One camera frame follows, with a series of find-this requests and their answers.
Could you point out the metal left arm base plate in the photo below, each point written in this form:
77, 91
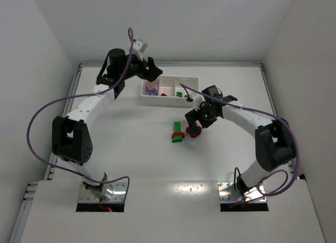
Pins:
113, 193

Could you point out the purple flower lego brick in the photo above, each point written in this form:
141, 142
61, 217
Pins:
153, 92

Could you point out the green number lego brick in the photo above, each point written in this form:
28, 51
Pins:
177, 126

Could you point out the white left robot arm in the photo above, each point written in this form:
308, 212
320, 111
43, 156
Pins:
71, 140

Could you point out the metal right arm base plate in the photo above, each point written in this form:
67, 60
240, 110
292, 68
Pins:
227, 194

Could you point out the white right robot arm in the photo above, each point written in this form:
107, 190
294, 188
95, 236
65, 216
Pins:
275, 143

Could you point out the red green rounded lego stack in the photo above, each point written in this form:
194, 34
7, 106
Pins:
178, 137

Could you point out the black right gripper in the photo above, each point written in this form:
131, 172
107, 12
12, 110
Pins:
194, 117

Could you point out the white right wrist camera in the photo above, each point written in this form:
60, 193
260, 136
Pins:
196, 100

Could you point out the purple butterfly lego brick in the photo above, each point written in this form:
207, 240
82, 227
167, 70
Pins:
149, 86

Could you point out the white compartment tray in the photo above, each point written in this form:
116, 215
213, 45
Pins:
169, 86

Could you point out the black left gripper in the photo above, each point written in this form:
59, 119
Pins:
144, 70

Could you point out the red rounded lego brick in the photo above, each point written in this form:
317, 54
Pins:
195, 132

